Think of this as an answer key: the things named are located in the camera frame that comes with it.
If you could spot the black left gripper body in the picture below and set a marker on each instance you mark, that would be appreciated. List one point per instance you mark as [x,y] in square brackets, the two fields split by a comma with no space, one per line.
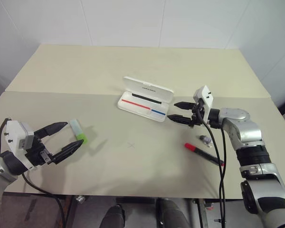
[36,155]

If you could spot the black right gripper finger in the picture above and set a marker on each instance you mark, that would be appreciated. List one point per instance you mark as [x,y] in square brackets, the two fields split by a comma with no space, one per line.
[185,105]
[180,119]

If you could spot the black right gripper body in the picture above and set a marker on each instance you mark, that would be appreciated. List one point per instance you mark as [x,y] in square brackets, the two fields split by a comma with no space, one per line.
[194,119]

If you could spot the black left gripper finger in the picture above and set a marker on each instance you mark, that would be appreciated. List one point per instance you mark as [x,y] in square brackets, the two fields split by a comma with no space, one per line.
[69,150]
[52,128]

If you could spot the glue stick with green cap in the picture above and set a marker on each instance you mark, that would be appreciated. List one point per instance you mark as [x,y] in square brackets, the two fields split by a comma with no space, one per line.
[76,128]

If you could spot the black marker with red cap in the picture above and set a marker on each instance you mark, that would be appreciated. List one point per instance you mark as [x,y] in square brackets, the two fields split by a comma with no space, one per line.
[192,147]

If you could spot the white plastic pencil case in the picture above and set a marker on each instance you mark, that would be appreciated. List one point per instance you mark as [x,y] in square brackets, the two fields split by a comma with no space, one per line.
[147,92]

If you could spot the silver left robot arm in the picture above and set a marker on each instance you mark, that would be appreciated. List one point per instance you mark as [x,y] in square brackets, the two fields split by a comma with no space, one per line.
[0,169]

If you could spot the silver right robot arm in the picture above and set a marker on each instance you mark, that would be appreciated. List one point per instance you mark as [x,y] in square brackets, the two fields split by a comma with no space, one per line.
[249,135]

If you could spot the small metal table fitting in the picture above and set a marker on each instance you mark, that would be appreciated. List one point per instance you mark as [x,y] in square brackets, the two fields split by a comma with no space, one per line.
[80,199]

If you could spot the dark rounded shape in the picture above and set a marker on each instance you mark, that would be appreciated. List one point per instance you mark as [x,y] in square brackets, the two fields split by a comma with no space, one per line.
[173,215]
[114,217]

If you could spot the grey metal table leg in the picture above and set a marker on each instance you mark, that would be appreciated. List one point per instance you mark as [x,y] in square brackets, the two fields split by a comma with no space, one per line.
[204,213]

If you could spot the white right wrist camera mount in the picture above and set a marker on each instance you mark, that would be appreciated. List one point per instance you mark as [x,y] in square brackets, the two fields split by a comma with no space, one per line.
[206,97]

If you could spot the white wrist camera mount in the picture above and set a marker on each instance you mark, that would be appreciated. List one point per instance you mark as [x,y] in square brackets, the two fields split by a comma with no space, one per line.
[13,137]
[206,97]

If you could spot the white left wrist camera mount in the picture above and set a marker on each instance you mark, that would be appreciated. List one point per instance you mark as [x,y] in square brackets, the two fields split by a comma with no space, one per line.
[13,137]

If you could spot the black table frame bar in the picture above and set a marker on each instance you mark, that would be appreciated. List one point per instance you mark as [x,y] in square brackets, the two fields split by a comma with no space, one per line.
[135,200]

